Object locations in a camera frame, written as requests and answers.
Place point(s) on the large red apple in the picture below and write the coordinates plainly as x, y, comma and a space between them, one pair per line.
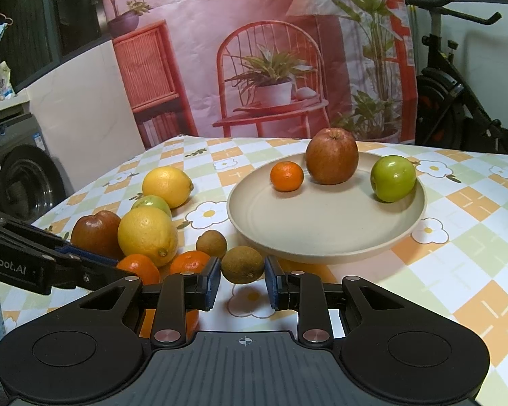
332, 156

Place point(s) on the green apple on plate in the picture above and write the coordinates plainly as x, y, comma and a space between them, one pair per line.
393, 178

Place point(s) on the pink printed backdrop cloth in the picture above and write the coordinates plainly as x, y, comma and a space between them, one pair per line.
266, 68

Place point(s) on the black exercise bike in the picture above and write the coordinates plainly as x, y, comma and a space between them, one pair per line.
450, 116

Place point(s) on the mandarin orange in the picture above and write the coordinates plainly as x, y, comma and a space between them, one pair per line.
194, 261
145, 269

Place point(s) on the brown kiwi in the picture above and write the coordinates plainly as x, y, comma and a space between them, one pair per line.
242, 265
212, 243

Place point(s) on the green apple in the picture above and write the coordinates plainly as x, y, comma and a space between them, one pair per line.
393, 178
152, 201

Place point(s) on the checkered floral tablecloth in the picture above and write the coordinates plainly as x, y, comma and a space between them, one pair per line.
454, 263

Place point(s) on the dark red apple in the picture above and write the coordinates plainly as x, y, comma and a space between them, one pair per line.
97, 234

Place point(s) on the beige round plate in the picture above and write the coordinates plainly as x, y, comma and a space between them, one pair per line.
322, 224

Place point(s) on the yellow lemon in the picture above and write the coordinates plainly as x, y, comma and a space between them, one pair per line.
148, 231
170, 184

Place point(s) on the grey washing machine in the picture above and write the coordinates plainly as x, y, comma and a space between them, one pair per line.
32, 182

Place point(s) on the small mandarin on plate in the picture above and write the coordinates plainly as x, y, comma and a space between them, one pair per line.
286, 176

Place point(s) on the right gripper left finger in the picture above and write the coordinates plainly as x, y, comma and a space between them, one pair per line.
175, 297

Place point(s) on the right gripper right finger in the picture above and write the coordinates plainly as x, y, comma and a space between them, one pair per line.
306, 294

